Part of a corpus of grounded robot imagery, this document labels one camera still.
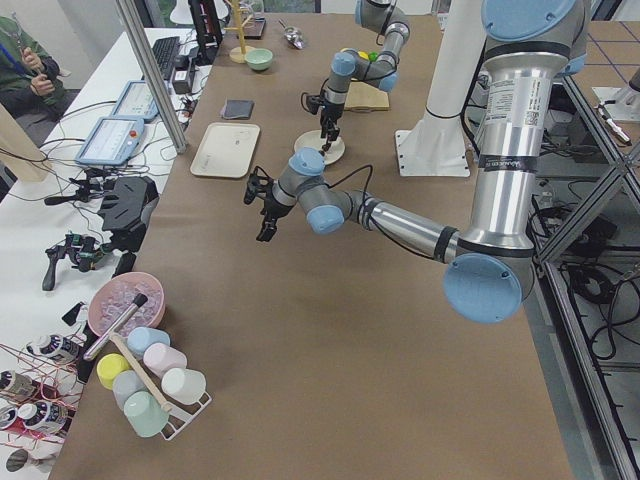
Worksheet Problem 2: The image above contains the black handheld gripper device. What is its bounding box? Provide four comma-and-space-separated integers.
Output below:
42, 233, 109, 291

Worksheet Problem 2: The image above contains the pink bowl with ice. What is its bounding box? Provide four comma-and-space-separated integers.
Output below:
88, 272, 165, 337

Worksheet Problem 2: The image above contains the wooden cutting board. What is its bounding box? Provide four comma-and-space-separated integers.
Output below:
344, 81, 390, 111

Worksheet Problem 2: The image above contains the grey folded cloth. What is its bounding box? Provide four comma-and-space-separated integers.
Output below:
220, 99, 254, 120

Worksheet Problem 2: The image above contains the round cream plate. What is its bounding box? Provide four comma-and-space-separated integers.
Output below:
294, 130, 346, 165

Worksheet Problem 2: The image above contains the black keyboard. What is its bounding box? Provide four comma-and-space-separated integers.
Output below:
152, 36, 180, 74

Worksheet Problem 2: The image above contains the pink cup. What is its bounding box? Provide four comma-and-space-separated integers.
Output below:
143, 342, 187, 378

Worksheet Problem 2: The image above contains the aluminium frame post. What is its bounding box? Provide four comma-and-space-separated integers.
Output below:
115, 0, 187, 154

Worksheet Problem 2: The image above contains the mint green cup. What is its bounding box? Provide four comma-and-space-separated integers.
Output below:
123, 391, 169, 438

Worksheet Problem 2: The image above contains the near teach pendant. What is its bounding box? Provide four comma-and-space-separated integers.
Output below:
75, 116, 145, 167

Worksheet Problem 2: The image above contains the metal scoop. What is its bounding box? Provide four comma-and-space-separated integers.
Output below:
278, 19, 307, 50

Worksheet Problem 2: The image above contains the wooden cup stand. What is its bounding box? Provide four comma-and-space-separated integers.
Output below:
225, 0, 254, 64

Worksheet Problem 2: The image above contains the metal muddler tool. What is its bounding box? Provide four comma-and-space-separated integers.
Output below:
83, 293, 148, 362

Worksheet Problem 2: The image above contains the blue cup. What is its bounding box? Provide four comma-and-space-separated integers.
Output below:
126, 327, 171, 359

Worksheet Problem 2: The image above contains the far teach pendant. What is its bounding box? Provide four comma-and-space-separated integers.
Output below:
112, 80, 159, 122

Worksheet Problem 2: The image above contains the white cup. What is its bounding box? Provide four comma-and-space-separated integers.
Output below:
161, 368, 206, 405

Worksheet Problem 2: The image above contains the white camera post base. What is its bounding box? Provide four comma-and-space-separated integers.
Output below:
396, 0, 486, 177

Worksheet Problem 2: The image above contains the white cup rack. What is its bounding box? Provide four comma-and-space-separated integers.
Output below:
110, 333, 213, 441

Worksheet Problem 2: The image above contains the teach pendant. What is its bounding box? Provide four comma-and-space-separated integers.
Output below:
75, 116, 145, 167
112, 80, 159, 122

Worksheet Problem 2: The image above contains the grey cup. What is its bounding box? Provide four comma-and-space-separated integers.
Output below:
112, 370, 147, 410

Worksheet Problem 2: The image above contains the yellow cup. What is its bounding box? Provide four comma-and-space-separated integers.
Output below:
97, 353, 131, 390

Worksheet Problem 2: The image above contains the seated person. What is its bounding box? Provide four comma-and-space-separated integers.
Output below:
1, 16, 68, 119

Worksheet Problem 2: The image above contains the cream rectangular tray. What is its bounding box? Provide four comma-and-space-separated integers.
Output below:
190, 122, 260, 179

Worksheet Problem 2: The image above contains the mint green bowl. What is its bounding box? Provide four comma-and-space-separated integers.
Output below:
245, 48, 274, 72

